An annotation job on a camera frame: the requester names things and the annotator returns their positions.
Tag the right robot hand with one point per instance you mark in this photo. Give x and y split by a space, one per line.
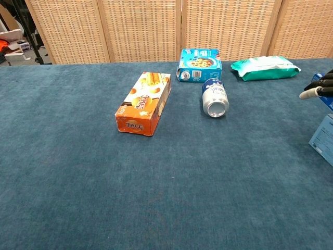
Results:
323 86

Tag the small light blue speaker box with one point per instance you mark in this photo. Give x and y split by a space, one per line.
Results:
323 140

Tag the blue cookie box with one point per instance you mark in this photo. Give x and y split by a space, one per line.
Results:
199 65

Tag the orange biscuit box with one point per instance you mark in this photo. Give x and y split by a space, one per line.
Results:
141 104

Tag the small white and blue box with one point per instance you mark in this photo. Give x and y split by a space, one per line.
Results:
24 45

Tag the white cardboard box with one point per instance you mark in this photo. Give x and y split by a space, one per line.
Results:
14 56

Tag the dark blue packet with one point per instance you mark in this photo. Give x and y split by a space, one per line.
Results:
328 102

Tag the wicker folding screen panel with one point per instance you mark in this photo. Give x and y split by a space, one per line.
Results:
304 28
229 26
140 28
70 28

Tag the green wet wipes pack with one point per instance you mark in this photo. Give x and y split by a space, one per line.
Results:
265 67

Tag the blue and silver can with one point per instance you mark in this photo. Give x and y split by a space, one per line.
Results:
214 97

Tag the black tripod stand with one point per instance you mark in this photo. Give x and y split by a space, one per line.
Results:
30 39

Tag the brown cardboard sheet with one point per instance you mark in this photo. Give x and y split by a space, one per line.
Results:
9 22

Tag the orange cloth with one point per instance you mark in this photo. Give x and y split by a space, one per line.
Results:
4 45

